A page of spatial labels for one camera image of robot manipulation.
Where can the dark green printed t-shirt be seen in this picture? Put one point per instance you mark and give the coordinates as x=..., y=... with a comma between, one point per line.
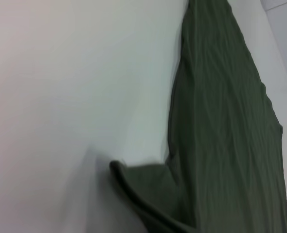
x=218, y=121

